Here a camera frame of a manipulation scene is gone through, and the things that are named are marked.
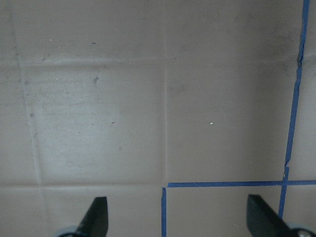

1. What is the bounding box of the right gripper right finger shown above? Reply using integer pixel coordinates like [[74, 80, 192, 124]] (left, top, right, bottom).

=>
[[246, 195, 316, 237]]

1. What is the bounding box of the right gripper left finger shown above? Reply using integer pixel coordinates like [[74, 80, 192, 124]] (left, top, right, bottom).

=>
[[74, 197, 109, 237]]

